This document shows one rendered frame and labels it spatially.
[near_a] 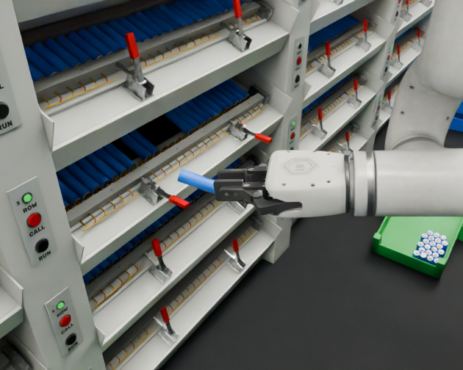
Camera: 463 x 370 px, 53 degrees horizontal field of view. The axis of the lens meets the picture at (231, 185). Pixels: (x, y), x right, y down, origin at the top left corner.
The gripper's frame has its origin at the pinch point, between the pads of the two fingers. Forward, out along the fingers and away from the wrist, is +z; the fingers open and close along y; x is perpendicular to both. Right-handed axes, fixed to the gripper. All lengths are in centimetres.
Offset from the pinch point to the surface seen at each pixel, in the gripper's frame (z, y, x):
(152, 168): 17.4, -14.4, 5.8
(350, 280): -18, -46, 63
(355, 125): -23, -113, 48
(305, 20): -8, -55, -7
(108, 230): 21.3, -1.3, 9.1
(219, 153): 8.6, -27.9, 10.6
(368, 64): -27, -114, 25
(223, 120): 8.4, -34.7, 6.5
